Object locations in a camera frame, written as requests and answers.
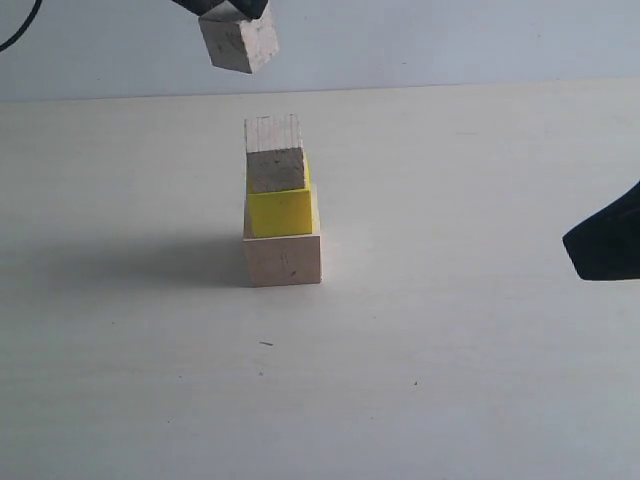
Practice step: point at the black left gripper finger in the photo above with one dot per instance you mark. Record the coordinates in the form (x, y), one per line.
(252, 9)
(198, 7)

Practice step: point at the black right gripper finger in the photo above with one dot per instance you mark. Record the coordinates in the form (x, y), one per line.
(605, 246)

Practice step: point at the small wooden cube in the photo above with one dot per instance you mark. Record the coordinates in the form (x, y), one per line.
(237, 43)

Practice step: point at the medium wooden cube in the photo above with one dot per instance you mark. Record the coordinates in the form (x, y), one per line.
(275, 156)

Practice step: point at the yellow cube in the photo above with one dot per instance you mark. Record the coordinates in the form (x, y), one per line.
(281, 213)

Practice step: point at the large wooden cube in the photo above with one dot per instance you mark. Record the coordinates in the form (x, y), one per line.
(284, 260)

